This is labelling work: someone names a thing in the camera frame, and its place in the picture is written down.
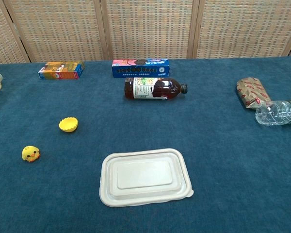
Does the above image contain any dark tea bottle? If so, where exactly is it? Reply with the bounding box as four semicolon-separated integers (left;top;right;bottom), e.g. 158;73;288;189
125;77;189;100

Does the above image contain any round yellow egg-shell cup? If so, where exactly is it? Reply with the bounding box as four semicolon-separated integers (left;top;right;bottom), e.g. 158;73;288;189
59;116;79;133

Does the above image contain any clear water bottle green label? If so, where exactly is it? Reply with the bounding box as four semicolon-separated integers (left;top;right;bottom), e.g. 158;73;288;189
255;100;291;126

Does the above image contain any blue cookie box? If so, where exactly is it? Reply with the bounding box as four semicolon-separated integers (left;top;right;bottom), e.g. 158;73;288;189
112;58;170;79

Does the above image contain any white lidded lunch box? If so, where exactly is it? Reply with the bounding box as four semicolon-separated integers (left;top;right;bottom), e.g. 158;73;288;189
99;148;194;208

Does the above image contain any woven wicker folding screen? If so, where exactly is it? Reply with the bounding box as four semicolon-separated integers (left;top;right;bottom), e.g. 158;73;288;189
0;0;291;65

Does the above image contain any yellow toy duck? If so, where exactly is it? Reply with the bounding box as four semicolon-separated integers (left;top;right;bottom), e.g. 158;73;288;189
21;145;41;163

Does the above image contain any blue table cloth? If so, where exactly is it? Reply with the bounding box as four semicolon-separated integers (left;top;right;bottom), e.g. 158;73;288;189
0;56;291;233

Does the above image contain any orange snack box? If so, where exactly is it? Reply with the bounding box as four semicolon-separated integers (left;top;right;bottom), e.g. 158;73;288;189
38;61;85;80

